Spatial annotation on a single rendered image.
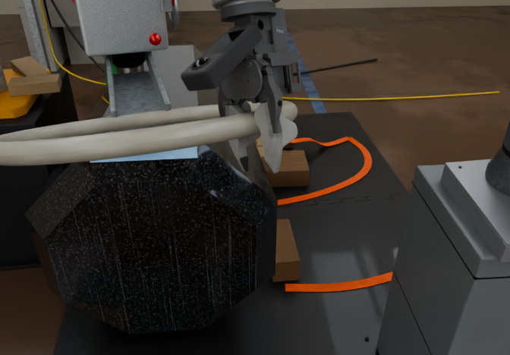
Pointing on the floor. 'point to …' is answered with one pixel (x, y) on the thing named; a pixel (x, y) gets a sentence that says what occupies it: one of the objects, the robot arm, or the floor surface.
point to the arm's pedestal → (444, 281)
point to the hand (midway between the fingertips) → (255, 163)
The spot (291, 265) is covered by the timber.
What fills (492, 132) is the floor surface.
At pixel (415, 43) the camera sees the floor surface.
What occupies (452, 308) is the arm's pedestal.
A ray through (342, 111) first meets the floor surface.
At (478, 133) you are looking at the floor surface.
